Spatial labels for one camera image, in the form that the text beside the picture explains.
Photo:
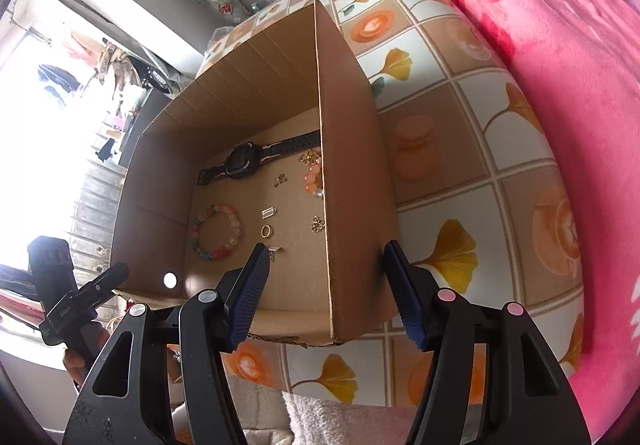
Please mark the grey cabinet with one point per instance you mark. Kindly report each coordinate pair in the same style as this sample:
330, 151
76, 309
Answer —
142, 125

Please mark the brown cardboard box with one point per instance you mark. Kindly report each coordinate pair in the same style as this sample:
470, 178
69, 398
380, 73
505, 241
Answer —
350, 175

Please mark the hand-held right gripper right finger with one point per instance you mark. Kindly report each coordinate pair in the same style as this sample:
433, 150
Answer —
407, 295

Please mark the gold charm earring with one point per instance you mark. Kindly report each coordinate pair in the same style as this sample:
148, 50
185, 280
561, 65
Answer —
317, 224

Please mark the gold ribbed clasp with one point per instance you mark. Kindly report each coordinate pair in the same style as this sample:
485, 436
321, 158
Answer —
268, 213

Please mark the white fleece garment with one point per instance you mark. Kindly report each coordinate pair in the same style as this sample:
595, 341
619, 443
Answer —
325, 420

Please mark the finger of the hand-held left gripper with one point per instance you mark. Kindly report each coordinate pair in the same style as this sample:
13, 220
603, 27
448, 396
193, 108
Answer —
107, 282

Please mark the black wrist watch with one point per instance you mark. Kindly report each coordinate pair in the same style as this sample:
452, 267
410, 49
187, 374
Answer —
240, 162

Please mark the pile of clothes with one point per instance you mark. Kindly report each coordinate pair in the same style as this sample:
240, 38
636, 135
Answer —
120, 62

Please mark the gold butterfly charm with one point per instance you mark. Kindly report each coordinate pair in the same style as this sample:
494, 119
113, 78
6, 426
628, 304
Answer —
279, 180

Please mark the dark hanging jacket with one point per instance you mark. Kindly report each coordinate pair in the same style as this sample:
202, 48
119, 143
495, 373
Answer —
57, 80

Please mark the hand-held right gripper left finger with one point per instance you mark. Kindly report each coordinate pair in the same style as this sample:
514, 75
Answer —
250, 295

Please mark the metal balcony railing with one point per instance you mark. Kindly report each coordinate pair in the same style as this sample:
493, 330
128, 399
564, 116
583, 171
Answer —
92, 215

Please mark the pink floral blanket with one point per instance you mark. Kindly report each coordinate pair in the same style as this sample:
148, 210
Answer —
575, 100

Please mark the person's left hand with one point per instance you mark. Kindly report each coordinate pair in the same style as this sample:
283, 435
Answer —
80, 365

